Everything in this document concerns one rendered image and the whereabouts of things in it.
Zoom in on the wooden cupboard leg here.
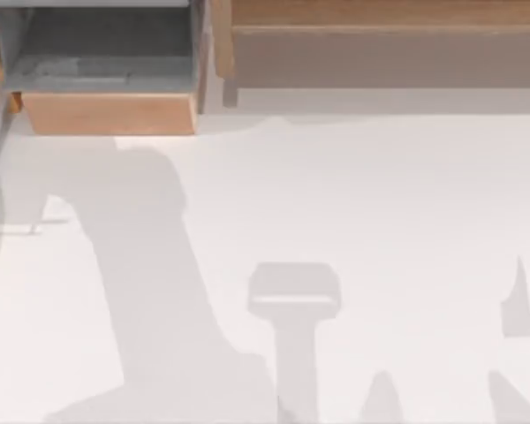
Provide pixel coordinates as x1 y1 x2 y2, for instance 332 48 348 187
211 0 239 109

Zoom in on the pulled-out grey drawer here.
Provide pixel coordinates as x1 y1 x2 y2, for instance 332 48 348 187
0 0 203 115

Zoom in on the pale wooden drawer front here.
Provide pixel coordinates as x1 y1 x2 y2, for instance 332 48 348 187
20 90 198 137

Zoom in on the wooden cupboard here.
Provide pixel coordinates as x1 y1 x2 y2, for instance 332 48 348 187
210 0 530 89

